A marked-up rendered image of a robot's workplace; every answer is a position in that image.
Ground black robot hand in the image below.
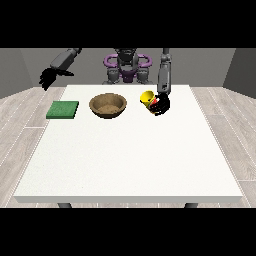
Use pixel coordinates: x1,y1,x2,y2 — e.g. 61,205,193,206
38,67,75,92
148,92,171,117

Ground yellow cup with melon print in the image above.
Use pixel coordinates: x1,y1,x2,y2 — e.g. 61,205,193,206
139,90,160,115

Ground green square pad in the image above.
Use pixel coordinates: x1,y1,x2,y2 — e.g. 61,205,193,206
45,100,80,120

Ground brown wooden bowl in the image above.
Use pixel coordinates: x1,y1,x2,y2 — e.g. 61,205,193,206
88,92,128,119

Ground grey robot trunk purple rings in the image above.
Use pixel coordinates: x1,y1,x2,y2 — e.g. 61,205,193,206
102,48,154,86

